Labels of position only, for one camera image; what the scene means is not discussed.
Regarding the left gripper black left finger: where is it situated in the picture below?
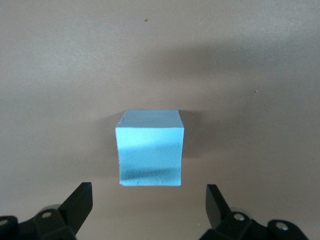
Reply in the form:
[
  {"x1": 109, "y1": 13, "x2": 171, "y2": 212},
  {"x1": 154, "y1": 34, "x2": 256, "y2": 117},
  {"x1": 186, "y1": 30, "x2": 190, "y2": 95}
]
[{"x1": 0, "y1": 182, "x2": 94, "y2": 240}]

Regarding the brown table cloth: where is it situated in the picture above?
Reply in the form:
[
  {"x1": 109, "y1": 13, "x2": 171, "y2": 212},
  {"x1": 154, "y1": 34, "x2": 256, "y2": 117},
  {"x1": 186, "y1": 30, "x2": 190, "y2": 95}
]
[{"x1": 0, "y1": 0, "x2": 320, "y2": 240}]

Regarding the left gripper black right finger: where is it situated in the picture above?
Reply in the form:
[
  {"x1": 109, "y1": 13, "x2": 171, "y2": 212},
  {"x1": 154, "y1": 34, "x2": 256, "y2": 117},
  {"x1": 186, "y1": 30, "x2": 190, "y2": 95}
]
[{"x1": 199, "y1": 184, "x2": 310, "y2": 240}]

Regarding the light blue foam block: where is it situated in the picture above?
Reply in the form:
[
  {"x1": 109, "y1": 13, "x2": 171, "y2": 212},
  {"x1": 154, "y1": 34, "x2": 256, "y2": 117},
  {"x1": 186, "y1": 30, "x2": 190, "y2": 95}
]
[{"x1": 115, "y1": 109, "x2": 185, "y2": 187}]

